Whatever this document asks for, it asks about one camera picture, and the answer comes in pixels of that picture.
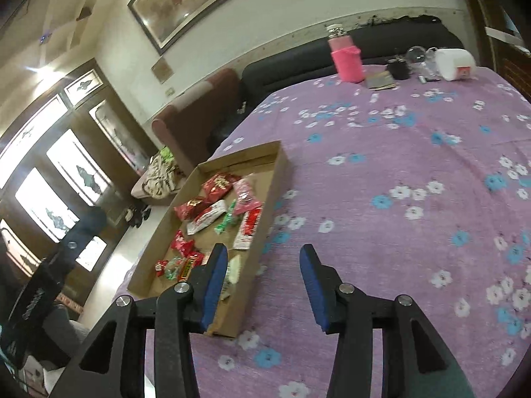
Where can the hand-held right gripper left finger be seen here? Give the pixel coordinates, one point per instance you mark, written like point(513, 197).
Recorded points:
point(215, 290)

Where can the patterned bag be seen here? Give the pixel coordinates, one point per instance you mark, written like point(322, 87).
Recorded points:
point(159, 174)

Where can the small red candy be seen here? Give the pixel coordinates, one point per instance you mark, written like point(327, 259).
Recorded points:
point(161, 267)

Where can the brown yellow-print snack bar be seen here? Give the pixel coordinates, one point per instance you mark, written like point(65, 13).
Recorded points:
point(191, 266)

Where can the purple floral tablecloth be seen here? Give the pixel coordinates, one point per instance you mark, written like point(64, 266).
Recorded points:
point(373, 174)

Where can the white plastic container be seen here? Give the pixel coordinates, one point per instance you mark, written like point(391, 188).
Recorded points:
point(454, 64)

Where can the brown wallet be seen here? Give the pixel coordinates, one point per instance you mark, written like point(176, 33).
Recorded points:
point(381, 81)

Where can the framed wall painting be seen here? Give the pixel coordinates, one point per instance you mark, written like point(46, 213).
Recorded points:
point(186, 4)

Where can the brown armchair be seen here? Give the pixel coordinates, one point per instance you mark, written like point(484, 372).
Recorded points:
point(199, 116)

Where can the pair of dark shoes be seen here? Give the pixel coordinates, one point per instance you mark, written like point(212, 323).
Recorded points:
point(139, 215)

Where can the cardboard box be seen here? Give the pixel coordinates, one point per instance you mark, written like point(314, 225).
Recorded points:
point(265, 166)

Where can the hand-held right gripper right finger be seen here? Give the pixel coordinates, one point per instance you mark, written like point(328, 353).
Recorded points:
point(315, 290)

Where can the pink knit-sleeved bottle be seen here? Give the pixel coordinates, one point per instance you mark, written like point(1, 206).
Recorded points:
point(347, 60)

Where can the white red snack packet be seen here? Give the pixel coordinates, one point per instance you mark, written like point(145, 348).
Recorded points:
point(205, 217)

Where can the clear glass jar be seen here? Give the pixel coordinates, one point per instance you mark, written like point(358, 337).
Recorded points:
point(419, 58)

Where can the small wall frame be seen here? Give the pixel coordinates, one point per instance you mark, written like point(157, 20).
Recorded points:
point(161, 70)

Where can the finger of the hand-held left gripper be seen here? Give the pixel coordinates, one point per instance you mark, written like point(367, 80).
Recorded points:
point(81, 236)

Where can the dark sofa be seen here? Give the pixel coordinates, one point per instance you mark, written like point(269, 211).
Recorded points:
point(290, 70)

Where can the wooden framed windows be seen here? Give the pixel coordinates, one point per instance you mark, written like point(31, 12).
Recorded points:
point(49, 161)

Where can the black cup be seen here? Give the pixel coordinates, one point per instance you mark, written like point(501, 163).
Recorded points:
point(399, 68)

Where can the small black flat item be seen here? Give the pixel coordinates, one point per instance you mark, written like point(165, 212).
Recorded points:
point(432, 78)

